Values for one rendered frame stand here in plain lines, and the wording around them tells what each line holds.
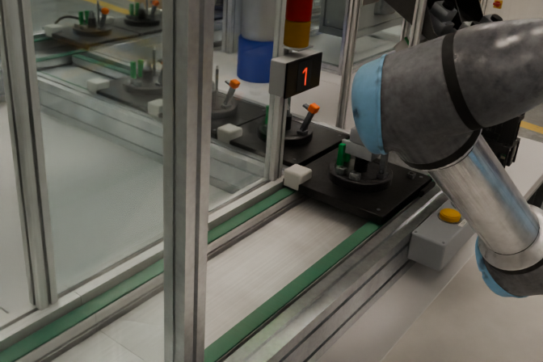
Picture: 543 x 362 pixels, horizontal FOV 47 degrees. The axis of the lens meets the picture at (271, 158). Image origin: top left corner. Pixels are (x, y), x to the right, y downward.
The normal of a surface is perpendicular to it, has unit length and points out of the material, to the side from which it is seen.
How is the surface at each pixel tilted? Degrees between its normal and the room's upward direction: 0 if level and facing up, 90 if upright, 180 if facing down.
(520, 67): 66
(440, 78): 73
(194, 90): 90
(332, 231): 0
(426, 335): 0
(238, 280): 0
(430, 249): 90
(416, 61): 48
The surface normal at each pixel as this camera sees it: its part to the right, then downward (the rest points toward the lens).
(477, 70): -0.41, 0.03
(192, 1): 0.80, 0.30
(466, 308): 0.07, -0.91
